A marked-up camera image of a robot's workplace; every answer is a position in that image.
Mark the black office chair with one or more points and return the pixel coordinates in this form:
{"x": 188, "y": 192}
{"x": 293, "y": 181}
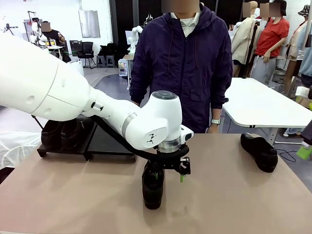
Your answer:
{"x": 86, "y": 51}

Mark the white workshop desk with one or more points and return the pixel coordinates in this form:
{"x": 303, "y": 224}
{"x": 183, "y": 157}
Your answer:
{"x": 56, "y": 48}

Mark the white side table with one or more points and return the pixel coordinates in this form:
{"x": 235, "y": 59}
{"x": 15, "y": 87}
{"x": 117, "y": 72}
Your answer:
{"x": 258, "y": 102}

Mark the black matte thick-soled shoe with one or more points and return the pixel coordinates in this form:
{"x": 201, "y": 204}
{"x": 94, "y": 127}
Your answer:
{"x": 260, "y": 153}
{"x": 152, "y": 195}

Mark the black bag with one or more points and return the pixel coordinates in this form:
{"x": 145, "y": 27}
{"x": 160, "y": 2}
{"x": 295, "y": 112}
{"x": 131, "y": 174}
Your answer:
{"x": 108, "y": 50}

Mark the grey stool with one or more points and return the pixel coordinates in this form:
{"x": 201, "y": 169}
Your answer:
{"x": 110, "y": 61}
{"x": 101, "y": 61}

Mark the white translucent plastic cover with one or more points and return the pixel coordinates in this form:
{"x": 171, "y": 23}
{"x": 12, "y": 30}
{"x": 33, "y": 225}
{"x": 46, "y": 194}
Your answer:
{"x": 17, "y": 146}

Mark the grey wall board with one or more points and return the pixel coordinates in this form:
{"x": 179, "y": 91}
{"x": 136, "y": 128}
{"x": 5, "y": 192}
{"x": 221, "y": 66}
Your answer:
{"x": 89, "y": 24}

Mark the mannequin in beige coat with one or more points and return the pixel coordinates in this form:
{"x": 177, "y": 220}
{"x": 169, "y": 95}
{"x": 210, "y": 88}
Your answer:
{"x": 243, "y": 41}

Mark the person's left hand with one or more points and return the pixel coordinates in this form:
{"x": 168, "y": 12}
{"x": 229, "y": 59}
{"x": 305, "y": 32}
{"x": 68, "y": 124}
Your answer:
{"x": 213, "y": 128}

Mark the black shoe stand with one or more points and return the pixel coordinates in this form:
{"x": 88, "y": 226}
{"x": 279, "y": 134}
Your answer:
{"x": 107, "y": 146}
{"x": 63, "y": 152}

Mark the person's left forearm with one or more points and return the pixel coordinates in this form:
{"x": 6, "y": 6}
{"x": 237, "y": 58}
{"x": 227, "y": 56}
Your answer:
{"x": 216, "y": 114}

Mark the person in purple jacket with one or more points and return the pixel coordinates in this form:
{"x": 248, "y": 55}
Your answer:
{"x": 185, "y": 61}

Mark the silver wristwatch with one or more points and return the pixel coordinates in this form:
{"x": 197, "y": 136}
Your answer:
{"x": 215, "y": 121}

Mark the person in red shirt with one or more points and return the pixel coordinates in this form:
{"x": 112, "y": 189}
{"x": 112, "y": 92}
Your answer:
{"x": 270, "y": 36}

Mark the small white background robot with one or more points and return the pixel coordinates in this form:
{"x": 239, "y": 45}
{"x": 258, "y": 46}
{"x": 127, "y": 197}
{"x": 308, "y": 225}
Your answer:
{"x": 136, "y": 30}

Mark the white computer case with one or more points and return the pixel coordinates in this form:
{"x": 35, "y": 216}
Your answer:
{"x": 123, "y": 68}

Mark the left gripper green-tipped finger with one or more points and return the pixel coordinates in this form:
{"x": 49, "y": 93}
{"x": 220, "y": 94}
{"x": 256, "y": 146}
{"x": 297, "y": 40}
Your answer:
{"x": 182, "y": 176}
{"x": 155, "y": 175}

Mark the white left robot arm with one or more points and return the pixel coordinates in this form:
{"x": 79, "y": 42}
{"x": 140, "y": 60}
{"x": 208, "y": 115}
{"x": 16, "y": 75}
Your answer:
{"x": 36, "y": 80}

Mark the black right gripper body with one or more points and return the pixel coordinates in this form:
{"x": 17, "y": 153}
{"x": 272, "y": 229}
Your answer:
{"x": 307, "y": 137}

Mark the black slanted tripod leg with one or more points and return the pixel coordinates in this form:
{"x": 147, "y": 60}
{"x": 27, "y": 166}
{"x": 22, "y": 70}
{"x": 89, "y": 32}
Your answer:
{"x": 37, "y": 122}

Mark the mannequin in light blue top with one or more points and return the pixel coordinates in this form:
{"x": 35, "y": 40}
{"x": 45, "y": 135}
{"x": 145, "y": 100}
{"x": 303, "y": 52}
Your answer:
{"x": 307, "y": 58}

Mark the small wooden-top cart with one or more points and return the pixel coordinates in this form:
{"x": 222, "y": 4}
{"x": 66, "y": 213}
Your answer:
{"x": 127, "y": 57}

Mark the white air purifier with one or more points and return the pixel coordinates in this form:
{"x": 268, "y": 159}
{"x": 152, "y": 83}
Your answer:
{"x": 74, "y": 65}

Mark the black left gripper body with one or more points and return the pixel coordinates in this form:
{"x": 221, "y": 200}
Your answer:
{"x": 170, "y": 164}

